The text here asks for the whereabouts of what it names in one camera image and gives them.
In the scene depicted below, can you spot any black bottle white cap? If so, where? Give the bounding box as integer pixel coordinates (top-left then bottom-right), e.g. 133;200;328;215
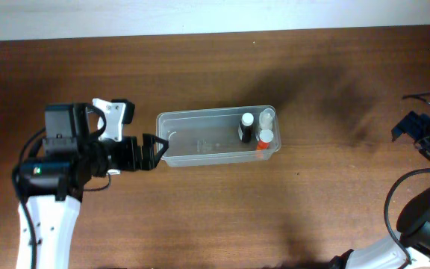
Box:
238;113;254;143

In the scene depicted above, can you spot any orange tube white cap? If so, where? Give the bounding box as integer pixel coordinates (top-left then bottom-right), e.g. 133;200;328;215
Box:
256;129;274;150

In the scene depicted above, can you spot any white translucent bottle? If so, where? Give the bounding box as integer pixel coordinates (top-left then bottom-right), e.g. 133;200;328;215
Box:
257;108;275;132

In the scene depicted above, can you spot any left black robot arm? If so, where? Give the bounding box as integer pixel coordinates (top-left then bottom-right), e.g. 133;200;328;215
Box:
11;99;169;268

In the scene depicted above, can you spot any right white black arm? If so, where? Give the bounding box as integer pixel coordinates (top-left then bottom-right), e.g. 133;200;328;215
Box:
328;111;430;269

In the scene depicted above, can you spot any clear plastic container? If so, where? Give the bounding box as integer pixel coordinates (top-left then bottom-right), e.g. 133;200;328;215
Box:
156;105;281;167

